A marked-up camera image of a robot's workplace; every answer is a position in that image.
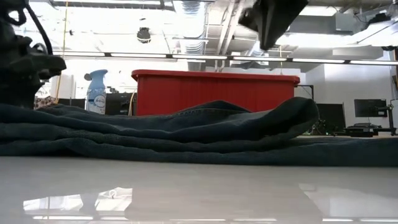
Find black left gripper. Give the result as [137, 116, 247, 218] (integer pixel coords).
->
[0, 18, 67, 110]

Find dark denim jeans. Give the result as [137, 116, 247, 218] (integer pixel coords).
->
[0, 96, 398, 167]

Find red plastic laundry bin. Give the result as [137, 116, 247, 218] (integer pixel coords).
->
[131, 69, 301, 116]

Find white round column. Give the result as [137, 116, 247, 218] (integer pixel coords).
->
[50, 73, 77, 100]

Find floral patterned object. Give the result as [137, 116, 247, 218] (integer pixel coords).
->
[34, 95, 58, 110]

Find blue air freshener spray bottle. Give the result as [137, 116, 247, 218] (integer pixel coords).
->
[83, 68, 109, 115]

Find long ceiling light strip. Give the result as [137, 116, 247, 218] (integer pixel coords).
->
[52, 51, 398, 67]

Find round black ceiling device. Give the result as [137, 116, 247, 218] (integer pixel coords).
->
[136, 27, 152, 44]

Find large black monitor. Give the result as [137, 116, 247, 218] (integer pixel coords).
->
[315, 103, 346, 133]

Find small black monitor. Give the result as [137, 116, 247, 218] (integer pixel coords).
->
[354, 98, 388, 118]

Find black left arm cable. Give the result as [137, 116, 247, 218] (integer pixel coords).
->
[18, 0, 53, 55]

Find silver ventilation duct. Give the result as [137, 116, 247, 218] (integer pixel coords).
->
[172, 0, 208, 72]

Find tan cable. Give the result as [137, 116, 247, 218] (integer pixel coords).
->
[128, 90, 137, 116]

